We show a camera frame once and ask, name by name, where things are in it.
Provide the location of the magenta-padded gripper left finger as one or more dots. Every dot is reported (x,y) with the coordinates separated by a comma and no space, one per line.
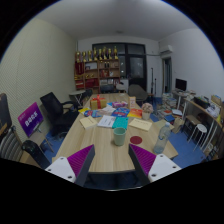
(61,168)

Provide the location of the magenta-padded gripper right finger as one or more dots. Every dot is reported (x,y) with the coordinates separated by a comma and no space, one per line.
(163,166)

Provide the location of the clear plastic water bottle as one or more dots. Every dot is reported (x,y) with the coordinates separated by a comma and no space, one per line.
(162,140)

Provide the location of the flat round red coaster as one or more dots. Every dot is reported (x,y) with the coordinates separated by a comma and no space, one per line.
(136,140)

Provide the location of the pale yellow side table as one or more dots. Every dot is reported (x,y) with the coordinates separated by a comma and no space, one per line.
(163,124)

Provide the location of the pale yellow paper envelope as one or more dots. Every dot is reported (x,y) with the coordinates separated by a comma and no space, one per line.
(140,124)

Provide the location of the green cup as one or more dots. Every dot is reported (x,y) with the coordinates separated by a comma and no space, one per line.
(119,137)

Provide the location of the pale yellow book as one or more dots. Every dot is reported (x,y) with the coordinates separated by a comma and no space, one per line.
(88,122)

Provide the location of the white round stool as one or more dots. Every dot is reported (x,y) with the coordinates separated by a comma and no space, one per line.
(201,128)

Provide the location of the black office chair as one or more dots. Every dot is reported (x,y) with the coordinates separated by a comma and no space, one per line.
(56,111)

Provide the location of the purple sign board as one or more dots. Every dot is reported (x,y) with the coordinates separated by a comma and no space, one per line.
(30,119)

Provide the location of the pile of books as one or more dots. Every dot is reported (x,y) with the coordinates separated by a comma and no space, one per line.
(168,108)

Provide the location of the orange book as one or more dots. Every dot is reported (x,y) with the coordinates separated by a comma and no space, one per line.
(135,113)

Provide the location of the teal book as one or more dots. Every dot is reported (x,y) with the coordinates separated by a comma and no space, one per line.
(120,123)

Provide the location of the white booklet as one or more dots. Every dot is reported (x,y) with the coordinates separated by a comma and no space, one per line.
(106,121)

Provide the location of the wooden side desk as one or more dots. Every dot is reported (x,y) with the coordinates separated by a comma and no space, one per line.
(200,108)

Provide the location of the blue colourful book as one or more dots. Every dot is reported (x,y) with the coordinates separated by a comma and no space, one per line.
(120,112)

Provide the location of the small orange standing box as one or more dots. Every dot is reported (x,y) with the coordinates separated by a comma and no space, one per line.
(132,102)

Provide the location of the yellow gift box red ribbon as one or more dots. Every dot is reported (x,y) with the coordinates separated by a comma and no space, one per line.
(98,103)

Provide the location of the pink package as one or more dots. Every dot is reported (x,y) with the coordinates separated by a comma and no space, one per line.
(119,104)

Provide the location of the grey armchair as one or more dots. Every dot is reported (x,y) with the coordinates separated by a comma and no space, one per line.
(136,92)

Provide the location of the black tripod stand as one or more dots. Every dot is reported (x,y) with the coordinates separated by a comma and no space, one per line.
(153,83)

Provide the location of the black computer monitor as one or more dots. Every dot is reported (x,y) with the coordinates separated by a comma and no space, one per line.
(181,84)

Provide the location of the wooden shelf unit with trophies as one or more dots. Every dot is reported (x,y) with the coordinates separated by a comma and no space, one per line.
(96,71)

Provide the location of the black framed glass door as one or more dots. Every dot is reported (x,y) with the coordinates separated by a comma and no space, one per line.
(136,66)

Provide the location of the white air conditioner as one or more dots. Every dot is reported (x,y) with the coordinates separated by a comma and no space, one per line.
(166,49)

